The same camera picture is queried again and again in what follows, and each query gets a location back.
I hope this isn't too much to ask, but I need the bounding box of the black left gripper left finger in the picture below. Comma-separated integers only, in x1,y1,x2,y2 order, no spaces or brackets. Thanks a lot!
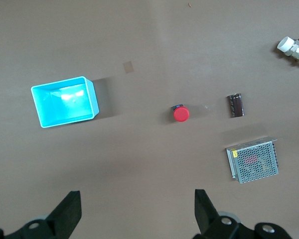
0,190,82,239

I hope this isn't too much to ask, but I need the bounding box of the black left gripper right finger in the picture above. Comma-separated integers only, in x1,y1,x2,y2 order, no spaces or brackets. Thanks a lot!
193,189,294,239

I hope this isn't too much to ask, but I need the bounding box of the red push button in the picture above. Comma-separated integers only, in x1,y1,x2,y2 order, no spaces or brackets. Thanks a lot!
171,104,190,123

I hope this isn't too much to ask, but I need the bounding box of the metal mesh power supply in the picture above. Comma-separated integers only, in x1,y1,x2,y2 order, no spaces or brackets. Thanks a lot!
225,135,280,184

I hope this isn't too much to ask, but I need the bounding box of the cyan plastic box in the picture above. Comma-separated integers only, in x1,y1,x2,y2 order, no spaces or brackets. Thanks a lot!
30,76,100,129

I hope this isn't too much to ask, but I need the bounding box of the brown cylindrical capacitor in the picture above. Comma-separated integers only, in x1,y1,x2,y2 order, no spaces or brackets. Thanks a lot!
227,93,245,119

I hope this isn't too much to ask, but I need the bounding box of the translucent tape patch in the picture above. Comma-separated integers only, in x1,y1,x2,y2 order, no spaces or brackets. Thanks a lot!
122,61,136,75

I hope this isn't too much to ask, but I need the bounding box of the metal valve with white ends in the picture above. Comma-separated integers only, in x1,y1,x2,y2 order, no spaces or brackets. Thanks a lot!
276,36,299,68

